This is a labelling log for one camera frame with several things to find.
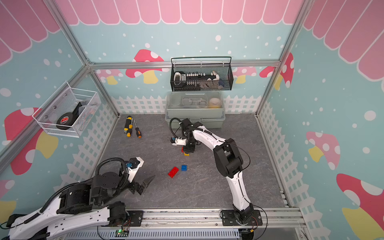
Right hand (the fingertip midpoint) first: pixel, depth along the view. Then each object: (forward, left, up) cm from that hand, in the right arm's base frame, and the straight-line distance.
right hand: (188, 146), depth 96 cm
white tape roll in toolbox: (+27, -18, +14) cm, 35 cm away
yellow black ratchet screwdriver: (+21, +46, -3) cm, 51 cm away
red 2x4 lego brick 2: (-15, +9, -3) cm, 18 cm away
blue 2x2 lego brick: (-13, +3, -3) cm, 14 cm away
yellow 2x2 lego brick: (-5, +2, -2) cm, 5 cm away
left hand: (-25, +17, +19) cm, 36 cm away
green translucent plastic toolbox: (+25, -12, +11) cm, 30 cm away
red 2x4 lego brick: (-1, +4, -2) cm, 5 cm away
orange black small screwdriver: (+13, +36, -2) cm, 39 cm away
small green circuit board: (-45, +32, -7) cm, 56 cm away
